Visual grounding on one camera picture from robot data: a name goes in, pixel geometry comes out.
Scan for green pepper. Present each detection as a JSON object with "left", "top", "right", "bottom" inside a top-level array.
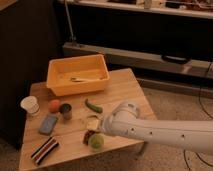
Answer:
[{"left": 85, "top": 99, "right": 103, "bottom": 113}]

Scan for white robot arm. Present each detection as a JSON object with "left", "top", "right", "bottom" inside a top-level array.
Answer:
[{"left": 87, "top": 101, "right": 213, "bottom": 155}]

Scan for green plastic cup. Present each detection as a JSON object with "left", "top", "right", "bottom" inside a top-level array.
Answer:
[{"left": 88, "top": 134, "right": 104, "bottom": 150}]

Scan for white paper cup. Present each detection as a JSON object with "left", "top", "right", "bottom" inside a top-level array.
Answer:
[{"left": 20, "top": 96, "right": 39, "bottom": 116}]

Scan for wooden table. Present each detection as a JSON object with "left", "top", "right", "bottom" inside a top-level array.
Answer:
[{"left": 19, "top": 69, "right": 156, "bottom": 171}]

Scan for dark metal can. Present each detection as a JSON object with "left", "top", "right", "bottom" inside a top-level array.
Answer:
[{"left": 59, "top": 103, "right": 72, "bottom": 120}]

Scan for orange fruit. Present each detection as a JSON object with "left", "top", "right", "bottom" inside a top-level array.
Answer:
[{"left": 48, "top": 99, "right": 60, "bottom": 113}]

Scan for blue sponge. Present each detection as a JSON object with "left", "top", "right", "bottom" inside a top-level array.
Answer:
[{"left": 39, "top": 114, "right": 58, "bottom": 135}]

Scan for striped rectangular packet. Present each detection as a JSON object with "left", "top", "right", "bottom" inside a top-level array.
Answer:
[{"left": 31, "top": 137, "right": 59, "bottom": 165}]

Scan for utensil inside bin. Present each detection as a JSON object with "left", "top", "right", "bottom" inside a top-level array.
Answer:
[{"left": 70, "top": 77, "right": 88, "bottom": 82}]

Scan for yellow plastic bin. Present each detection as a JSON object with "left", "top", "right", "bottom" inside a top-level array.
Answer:
[{"left": 46, "top": 54, "right": 110, "bottom": 96}]

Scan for long low shelf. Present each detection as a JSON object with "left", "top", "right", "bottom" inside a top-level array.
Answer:
[{"left": 63, "top": 42, "right": 209, "bottom": 77}]

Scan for metal stand pole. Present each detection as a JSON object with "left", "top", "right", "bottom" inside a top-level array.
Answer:
[{"left": 64, "top": 0, "right": 77, "bottom": 46}]

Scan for black cables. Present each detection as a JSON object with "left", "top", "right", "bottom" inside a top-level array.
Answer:
[{"left": 183, "top": 61, "right": 213, "bottom": 171}]

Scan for black handle on shelf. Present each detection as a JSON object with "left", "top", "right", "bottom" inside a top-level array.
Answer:
[{"left": 161, "top": 55, "right": 191, "bottom": 65}]

